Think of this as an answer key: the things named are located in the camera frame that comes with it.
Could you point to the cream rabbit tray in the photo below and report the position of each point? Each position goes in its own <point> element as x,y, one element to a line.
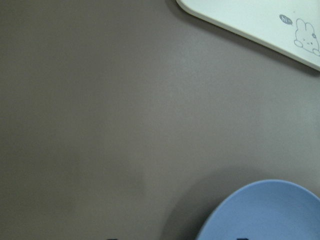
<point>290,27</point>

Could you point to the blue round plate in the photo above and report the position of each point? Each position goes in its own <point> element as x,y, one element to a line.
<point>265,210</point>

